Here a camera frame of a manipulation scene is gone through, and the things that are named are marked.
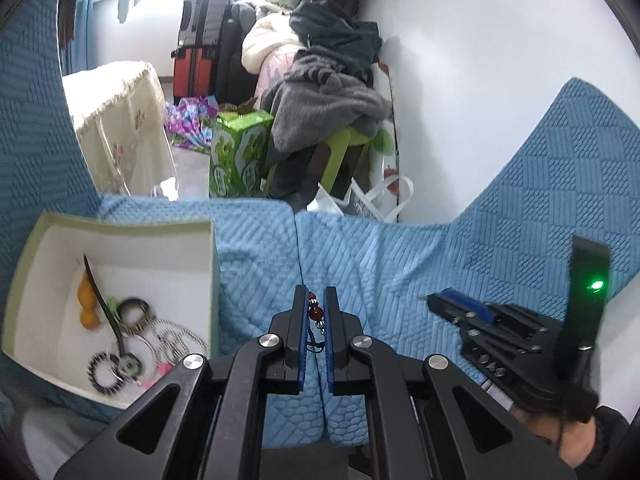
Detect grey suitcase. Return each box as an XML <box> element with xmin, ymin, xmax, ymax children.
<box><xmin>177</xmin><ymin>0</ymin><xmax>233</xmax><ymax>51</ymax></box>

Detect red bead string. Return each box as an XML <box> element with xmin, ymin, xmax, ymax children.
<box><xmin>306</xmin><ymin>291</ymin><xmax>327</xmax><ymax>357</ymax></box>

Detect white fruit-print shopping bag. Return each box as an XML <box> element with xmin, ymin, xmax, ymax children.
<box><xmin>305</xmin><ymin>35</ymin><xmax>415</xmax><ymax>224</ymax></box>

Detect green jade pendant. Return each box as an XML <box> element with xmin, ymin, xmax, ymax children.
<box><xmin>118</xmin><ymin>355</ymin><xmax>144</xmax><ymax>379</ymax></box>

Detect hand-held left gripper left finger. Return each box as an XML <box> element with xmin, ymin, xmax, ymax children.
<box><xmin>52</xmin><ymin>284</ymin><xmax>310</xmax><ymax>480</ymax></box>

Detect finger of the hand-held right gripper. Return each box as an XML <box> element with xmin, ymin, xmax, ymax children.
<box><xmin>424</xmin><ymin>294</ymin><xmax>473</xmax><ymax>333</ymax></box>
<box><xmin>440</xmin><ymin>287</ymin><xmax>507</xmax><ymax>323</ymax></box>

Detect green plastic stool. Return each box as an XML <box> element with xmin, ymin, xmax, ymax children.
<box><xmin>264</xmin><ymin>127</ymin><xmax>374</xmax><ymax>200</ymax></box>

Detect cream padded jacket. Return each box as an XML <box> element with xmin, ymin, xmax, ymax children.
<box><xmin>241</xmin><ymin>12</ymin><xmax>301</xmax><ymax>77</ymax></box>

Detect dark grey jacket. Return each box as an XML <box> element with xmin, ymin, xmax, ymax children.
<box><xmin>289</xmin><ymin>0</ymin><xmax>384</xmax><ymax>82</ymax></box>

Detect person's right hand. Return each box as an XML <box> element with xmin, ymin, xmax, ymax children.
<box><xmin>510</xmin><ymin>402</ymin><xmax>601</xmax><ymax>467</ymax></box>

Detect black patterned bangle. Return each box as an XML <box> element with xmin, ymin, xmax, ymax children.
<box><xmin>117</xmin><ymin>297</ymin><xmax>152</xmax><ymax>335</ymax></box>

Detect grey fleece garment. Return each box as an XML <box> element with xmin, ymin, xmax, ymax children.
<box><xmin>270</xmin><ymin>52</ymin><xmax>392</xmax><ymax>167</ymax></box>

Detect green jewelry box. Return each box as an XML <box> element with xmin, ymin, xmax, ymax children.
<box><xmin>0</xmin><ymin>211</ymin><xmax>221</xmax><ymax>410</ymax></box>

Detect blue textured sofa cover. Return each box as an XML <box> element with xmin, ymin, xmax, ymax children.
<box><xmin>0</xmin><ymin>0</ymin><xmax>640</xmax><ymax>448</ymax></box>

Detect cream fringed cloth cover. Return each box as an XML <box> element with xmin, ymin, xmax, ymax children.
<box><xmin>62</xmin><ymin>61</ymin><xmax>179</xmax><ymax>199</ymax></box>

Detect person's right forearm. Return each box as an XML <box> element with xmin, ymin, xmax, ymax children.
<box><xmin>562</xmin><ymin>404</ymin><xmax>637</xmax><ymax>480</ymax></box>

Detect silver keyring with pink charm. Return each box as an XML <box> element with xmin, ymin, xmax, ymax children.
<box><xmin>116</xmin><ymin>327</ymin><xmax>211</xmax><ymax>391</ymax></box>

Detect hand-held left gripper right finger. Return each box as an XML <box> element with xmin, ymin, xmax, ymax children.
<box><xmin>322</xmin><ymin>286</ymin><xmax>579</xmax><ymax>480</ymax></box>

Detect orange gourd ornament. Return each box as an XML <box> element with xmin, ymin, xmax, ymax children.
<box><xmin>76</xmin><ymin>269</ymin><xmax>101</xmax><ymax>332</ymax></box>

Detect green printed carton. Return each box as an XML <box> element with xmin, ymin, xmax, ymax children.
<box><xmin>209</xmin><ymin>110</ymin><xmax>275</xmax><ymax>200</ymax></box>

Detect black bead bracelet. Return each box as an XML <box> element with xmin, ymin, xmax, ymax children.
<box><xmin>88</xmin><ymin>351</ymin><xmax>127</xmax><ymax>394</ymax></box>

